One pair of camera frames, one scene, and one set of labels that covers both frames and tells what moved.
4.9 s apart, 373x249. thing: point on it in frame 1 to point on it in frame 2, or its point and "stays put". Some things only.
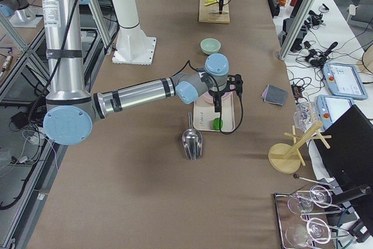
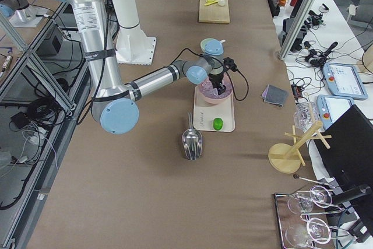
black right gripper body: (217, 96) to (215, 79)
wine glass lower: (316, 230) stays put
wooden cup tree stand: (287, 158) stays put
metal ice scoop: (192, 141) stays put
